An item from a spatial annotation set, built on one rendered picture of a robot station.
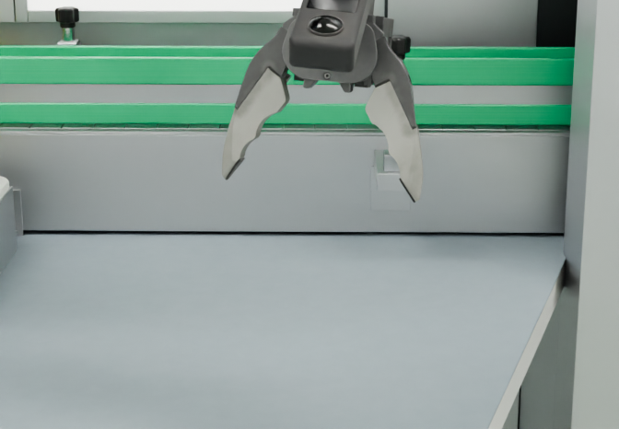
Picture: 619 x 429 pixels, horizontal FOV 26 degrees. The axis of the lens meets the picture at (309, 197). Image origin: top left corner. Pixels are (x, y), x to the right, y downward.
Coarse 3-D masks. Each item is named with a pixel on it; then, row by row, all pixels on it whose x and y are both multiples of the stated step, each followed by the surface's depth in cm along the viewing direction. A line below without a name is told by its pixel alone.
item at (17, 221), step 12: (12, 192) 155; (0, 204) 150; (12, 204) 155; (0, 216) 150; (12, 216) 155; (0, 228) 150; (12, 228) 155; (0, 240) 150; (12, 240) 155; (0, 252) 150; (12, 252) 155; (0, 264) 150
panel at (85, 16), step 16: (0, 0) 173; (16, 0) 173; (0, 16) 173; (16, 16) 173; (32, 16) 173; (48, 16) 173; (80, 16) 173; (96, 16) 173; (112, 16) 173; (128, 16) 173; (144, 16) 173; (160, 16) 173; (176, 16) 173; (192, 16) 173; (208, 16) 173; (224, 16) 173; (240, 16) 173; (256, 16) 173; (272, 16) 173; (288, 16) 173
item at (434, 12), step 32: (384, 0) 175; (416, 0) 175; (448, 0) 175; (480, 0) 175; (512, 0) 175; (544, 0) 175; (576, 0) 175; (0, 32) 177; (32, 32) 177; (96, 32) 177; (128, 32) 177; (160, 32) 177; (192, 32) 177; (224, 32) 177; (256, 32) 176; (416, 32) 176; (448, 32) 176; (480, 32) 176; (512, 32) 176; (544, 32) 176
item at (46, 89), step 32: (0, 64) 159; (32, 64) 159; (64, 64) 159; (96, 64) 159; (128, 64) 158; (160, 64) 158; (192, 64) 158; (224, 64) 158; (416, 64) 158; (448, 64) 158; (480, 64) 158; (512, 64) 158; (544, 64) 158; (0, 96) 160; (32, 96) 160; (64, 96) 160; (96, 96) 160; (128, 96) 160; (160, 96) 160; (192, 96) 160; (224, 96) 160; (320, 96) 160; (352, 96) 159; (416, 96) 159; (448, 96) 159; (480, 96) 159; (512, 96) 159; (544, 96) 159
